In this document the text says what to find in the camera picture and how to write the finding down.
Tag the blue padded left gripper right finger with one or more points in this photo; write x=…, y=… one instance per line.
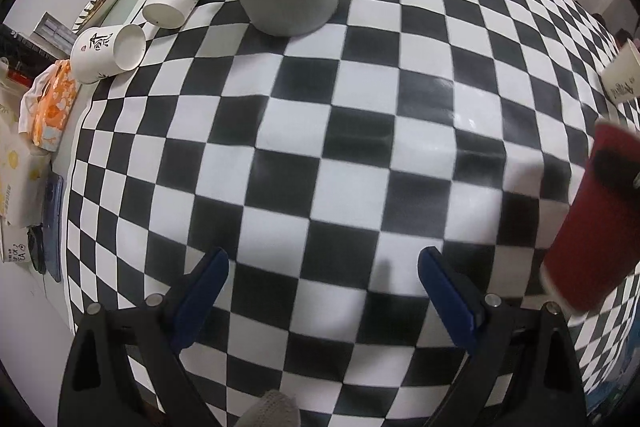
x=456, y=300

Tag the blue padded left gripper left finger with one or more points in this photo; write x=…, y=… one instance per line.
x=191, y=299

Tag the red ribbed paper cup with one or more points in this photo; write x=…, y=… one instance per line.
x=597, y=246

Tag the white paper cup lying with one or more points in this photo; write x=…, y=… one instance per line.
x=102, y=52

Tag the white paper cup upright right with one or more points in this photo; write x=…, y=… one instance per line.
x=621, y=78

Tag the blue smartphone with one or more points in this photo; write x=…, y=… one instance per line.
x=51, y=225

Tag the black white checkered tablecloth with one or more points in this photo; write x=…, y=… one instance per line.
x=323, y=165

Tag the black round lid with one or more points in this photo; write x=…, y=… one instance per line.
x=35, y=247

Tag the white enamel mug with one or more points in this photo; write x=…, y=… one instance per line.
x=14, y=244

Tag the yellow snack bag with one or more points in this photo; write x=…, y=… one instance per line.
x=24, y=167

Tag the patterned plate of snacks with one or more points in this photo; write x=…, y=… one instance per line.
x=93, y=12

